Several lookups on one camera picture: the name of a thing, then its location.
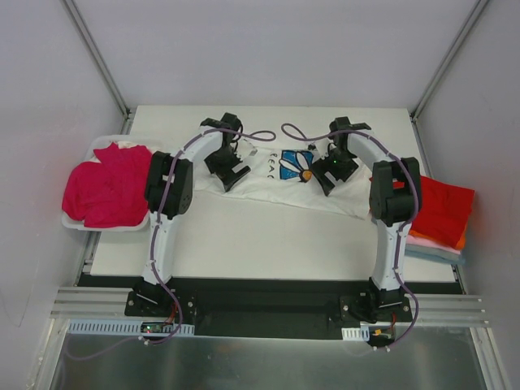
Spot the white t-shirt with flower print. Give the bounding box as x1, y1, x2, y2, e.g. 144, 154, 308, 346
194, 140, 371, 219

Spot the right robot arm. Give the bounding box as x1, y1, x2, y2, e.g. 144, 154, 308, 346
310, 116, 422, 321

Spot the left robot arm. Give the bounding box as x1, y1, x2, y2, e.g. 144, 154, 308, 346
133, 113, 250, 316

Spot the pink folded t-shirt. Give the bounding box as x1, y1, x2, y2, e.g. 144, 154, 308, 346
406, 236, 461, 254

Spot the blue-grey folded t-shirt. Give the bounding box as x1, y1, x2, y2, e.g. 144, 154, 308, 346
405, 245, 466, 266

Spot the magenta t-shirt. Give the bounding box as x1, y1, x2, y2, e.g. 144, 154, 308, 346
63, 141, 154, 231

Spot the red folded t-shirt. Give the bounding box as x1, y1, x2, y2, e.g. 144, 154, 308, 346
407, 175, 475, 248

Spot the orange folded t-shirt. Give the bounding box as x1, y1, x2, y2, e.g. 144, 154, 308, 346
454, 232, 466, 251

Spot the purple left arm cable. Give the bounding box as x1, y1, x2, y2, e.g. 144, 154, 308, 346
64, 128, 277, 361

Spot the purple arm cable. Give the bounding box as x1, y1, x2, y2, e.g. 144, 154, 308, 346
280, 123, 422, 357
64, 128, 277, 361

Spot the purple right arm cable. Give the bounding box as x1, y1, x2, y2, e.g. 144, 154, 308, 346
280, 123, 422, 357

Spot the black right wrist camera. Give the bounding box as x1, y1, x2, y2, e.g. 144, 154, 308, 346
329, 116, 351, 132

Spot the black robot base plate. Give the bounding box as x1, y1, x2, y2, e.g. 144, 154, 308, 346
124, 277, 412, 340

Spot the left rear frame post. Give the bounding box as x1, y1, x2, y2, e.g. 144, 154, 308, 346
59, 0, 132, 120

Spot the white slotted cable duct right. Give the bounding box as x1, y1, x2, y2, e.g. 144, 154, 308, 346
341, 326, 370, 342

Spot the white slotted cable duct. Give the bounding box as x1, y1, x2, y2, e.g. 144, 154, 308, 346
341, 326, 370, 342
68, 319, 195, 338

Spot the grey aluminium frame post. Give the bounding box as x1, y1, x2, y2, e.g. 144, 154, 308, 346
409, 0, 492, 123

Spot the white slotted cable duct left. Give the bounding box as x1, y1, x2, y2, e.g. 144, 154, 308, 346
68, 319, 195, 338

